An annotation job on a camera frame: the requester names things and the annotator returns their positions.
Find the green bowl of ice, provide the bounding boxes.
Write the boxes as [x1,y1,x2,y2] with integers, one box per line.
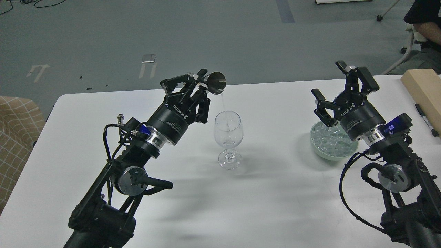
[309,121,359,161]

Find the light wooden block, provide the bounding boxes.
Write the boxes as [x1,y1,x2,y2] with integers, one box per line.
[400,69,441,132]

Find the black marker pen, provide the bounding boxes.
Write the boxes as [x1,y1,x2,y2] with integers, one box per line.
[414,103,439,137]

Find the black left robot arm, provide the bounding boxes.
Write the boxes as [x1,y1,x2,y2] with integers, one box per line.
[64,69,226,248]

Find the white office chair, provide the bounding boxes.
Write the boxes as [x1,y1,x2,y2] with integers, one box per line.
[376,0,428,75]

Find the black floor cables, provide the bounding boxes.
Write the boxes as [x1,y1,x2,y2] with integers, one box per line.
[0,0,66,15]

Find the clear wine glass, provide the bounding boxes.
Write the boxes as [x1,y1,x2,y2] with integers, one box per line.
[214,111,244,170]

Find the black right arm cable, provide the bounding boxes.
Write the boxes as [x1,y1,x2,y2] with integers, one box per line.
[339,152,388,233]

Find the seated person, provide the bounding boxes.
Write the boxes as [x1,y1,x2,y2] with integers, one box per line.
[388,0,441,75]

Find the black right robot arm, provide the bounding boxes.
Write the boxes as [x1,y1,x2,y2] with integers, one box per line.
[311,61,441,248]

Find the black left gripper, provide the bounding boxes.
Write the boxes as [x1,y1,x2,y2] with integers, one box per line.
[146,69,211,145]

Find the beige checkered chair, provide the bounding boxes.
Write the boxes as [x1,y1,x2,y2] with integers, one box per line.
[0,96,46,212]

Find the steel double jigger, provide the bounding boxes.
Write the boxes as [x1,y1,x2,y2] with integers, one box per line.
[196,72,226,95]

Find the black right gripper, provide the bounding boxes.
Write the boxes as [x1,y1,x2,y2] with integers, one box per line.
[311,61,386,141]

